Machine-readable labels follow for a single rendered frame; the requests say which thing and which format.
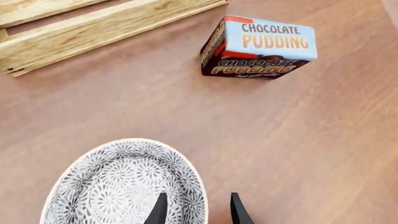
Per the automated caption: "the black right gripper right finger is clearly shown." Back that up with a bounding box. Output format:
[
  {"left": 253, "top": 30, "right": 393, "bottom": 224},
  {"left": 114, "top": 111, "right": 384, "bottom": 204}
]
[{"left": 230, "top": 192, "right": 256, "bottom": 224}]

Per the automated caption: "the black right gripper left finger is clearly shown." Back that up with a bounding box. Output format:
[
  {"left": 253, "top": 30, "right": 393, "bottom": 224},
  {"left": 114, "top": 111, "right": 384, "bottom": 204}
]
[{"left": 146, "top": 192, "right": 168, "bottom": 224}]

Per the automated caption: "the black-and-white patterned bowl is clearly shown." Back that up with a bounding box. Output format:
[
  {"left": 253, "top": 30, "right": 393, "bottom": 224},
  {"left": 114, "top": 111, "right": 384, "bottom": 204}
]
[{"left": 39, "top": 138, "right": 210, "bottom": 224}]

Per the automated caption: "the wooden slat tray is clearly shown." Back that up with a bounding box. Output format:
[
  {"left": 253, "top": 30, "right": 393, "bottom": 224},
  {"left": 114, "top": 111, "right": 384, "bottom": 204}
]
[{"left": 0, "top": 0, "right": 231, "bottom": 78}]

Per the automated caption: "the chocolate pudding box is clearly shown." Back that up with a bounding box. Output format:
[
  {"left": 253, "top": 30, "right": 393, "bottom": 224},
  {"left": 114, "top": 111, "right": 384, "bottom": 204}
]
[{"left": 200, "top": 15, "right": 318, "bottom": 82}]

